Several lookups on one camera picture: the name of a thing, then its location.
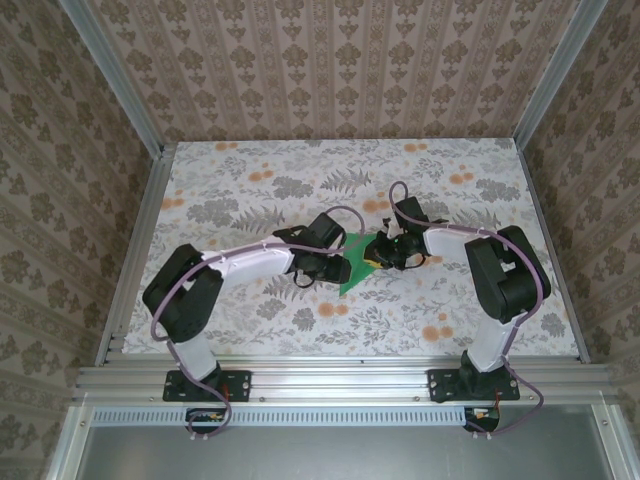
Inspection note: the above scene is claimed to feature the green paper sheet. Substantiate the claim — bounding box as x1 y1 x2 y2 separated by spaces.
337 232 381 299

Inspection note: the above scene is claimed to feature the grey sheet metal panel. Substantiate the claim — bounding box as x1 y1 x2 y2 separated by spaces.
47 404 626 480

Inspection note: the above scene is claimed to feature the floral patterned table cover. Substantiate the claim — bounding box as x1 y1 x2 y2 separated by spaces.
122 139 584 359

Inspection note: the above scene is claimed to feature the small black electronics box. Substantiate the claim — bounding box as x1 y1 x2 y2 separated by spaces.
463 405 501 432
185 407 232 434

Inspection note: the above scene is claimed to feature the aluminium mounting rail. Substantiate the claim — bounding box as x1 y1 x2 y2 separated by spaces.
74 355 617 406

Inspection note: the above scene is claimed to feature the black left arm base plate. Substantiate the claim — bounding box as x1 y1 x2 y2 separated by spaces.
162 368 252 404

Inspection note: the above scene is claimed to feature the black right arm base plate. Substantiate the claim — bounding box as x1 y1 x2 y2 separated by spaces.
425 368 521 405

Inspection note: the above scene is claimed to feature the grey slotted cable duct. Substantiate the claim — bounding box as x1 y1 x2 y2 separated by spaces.
92 405 469 426

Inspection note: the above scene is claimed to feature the aluminium table side rail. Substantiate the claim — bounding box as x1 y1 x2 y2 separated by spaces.
514 139 591 364
97 144 176 366

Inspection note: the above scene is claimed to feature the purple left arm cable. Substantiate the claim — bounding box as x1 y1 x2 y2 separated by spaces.
151 204 366 444

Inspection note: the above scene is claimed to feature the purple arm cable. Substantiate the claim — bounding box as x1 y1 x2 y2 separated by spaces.
151 204 366 444
388 179 547 441

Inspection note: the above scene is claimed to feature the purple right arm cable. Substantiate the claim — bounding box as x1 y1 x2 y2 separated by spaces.
388 179 547 441

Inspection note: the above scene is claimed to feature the aluminium frame post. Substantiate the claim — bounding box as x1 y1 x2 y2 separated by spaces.
64 0 167 157
513 0 609 146

